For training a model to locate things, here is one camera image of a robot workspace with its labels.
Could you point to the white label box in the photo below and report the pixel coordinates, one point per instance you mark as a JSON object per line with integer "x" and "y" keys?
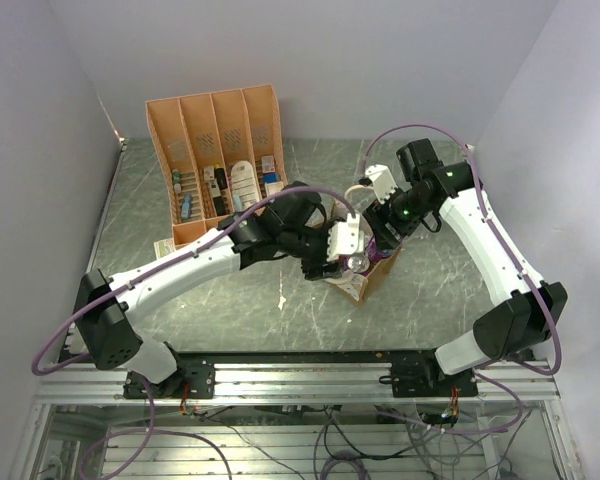
{"x": 272, "y": 189}

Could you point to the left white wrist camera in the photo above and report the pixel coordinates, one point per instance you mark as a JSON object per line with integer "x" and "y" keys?
{"x": 345, "y": 238}

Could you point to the purple fanta can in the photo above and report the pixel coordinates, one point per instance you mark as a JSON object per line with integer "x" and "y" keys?
{"x": 358, "y": 263}
{"x": 375, "y": 254}

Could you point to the black marker pen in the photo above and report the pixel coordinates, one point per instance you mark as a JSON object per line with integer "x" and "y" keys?
{"x": 220, "y": 178}

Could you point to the purple fanta can back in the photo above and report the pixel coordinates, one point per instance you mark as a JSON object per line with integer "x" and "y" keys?
{"x": 375, "y": 254}

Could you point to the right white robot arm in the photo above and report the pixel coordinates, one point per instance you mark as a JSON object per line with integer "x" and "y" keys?
{"x": 525, "y": 307}

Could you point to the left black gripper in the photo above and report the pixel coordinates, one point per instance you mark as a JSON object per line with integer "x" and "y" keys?
{"x": 314, "y": 270}

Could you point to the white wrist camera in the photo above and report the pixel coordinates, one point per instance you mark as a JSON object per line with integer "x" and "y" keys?
{"x": 345, "y": 238}
{"x": 381, "y": 180}

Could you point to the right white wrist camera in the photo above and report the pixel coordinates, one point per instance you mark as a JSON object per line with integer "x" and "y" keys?
{"x": 381, "y": 180}

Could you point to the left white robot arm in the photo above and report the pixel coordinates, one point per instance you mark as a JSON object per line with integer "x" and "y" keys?
{"x": 108, "y": 307}

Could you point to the burlap canvas tote bag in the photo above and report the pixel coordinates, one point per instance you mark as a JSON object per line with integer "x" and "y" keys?
{"x": 356, "y": 287}

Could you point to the white oval device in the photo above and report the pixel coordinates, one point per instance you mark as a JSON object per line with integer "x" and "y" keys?
{"x": 244, "y": 185}

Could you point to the aluminium rail frame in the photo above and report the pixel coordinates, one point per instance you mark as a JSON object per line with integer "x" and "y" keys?
{"x": 377, "y": 379}

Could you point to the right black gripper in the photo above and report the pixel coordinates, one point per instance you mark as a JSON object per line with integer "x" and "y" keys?
{"x": 378, "y": 214}

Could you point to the small white red box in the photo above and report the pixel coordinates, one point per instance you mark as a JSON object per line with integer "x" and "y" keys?
{"x": 164, "y": 247}

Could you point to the pink desk organizer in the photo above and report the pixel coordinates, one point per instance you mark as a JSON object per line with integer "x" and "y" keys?
{"x": 193, "y": 134}

